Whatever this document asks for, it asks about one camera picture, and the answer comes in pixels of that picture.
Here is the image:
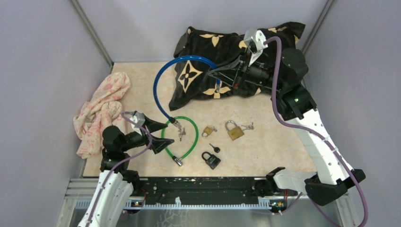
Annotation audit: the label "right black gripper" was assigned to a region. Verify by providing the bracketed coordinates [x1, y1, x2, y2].
[209, 46, 285, 91]

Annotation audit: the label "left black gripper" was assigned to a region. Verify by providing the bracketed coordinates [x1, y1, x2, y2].
[120, 114, 174, 153]

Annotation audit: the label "blue cable lock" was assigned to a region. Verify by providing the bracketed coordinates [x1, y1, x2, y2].
[153, 55, 221, 129]

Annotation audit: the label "green cable lock keys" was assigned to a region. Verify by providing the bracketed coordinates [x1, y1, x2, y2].
[178, 128, 186, 141]

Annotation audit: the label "green cable lock loop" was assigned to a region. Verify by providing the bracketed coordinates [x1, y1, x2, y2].
[161, 116, 200, 167]

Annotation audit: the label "small brass padlock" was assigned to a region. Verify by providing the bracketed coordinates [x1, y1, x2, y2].
[201, 126, 215, 138]

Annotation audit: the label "large brass padlock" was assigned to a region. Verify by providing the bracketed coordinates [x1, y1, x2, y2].
[225, 121, 244, 141]

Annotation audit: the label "black Kaijing padlock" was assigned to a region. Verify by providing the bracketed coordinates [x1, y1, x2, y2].
[201, 151, 221, 170]

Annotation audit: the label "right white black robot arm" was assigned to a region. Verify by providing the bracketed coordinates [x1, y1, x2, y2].
[208, 48, 366, 206]

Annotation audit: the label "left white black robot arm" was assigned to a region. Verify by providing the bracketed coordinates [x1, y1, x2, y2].
[78, 111, 174, 227]

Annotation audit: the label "black head key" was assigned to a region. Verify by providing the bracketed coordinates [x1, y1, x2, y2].
[209, 143, 221, 153]

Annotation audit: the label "black pillow with beige flowers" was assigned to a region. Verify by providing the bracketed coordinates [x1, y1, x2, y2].
[168, 22, 306, 111]

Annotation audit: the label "pink floral white cloth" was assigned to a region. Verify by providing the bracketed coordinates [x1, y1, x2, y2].
[73, 72, 131, 159]

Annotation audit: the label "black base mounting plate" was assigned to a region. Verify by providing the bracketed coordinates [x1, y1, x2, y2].
[135, 177, 298, 208]

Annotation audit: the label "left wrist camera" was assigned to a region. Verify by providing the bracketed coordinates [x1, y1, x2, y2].
[130, 111, 145, 126]

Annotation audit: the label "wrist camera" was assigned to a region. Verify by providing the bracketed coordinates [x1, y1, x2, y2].
[244, 29, 268, 66]
[130, 111, 145, 126]

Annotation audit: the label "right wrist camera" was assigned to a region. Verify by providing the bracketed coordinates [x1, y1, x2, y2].
[244, 29, 268, 66]

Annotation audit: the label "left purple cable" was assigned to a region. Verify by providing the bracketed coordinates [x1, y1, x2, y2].
[85, 111, 153, 227]

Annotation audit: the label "purple cable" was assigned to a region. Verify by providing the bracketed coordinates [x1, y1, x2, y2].
[263, 36, 369, 227]
[85, 111, 153, 227]

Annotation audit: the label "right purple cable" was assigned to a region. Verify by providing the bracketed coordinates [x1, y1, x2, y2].
[263, 36, 369, 227]

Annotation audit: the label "aluminium frame rail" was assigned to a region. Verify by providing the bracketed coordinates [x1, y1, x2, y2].
[66, 176, 348, 208]

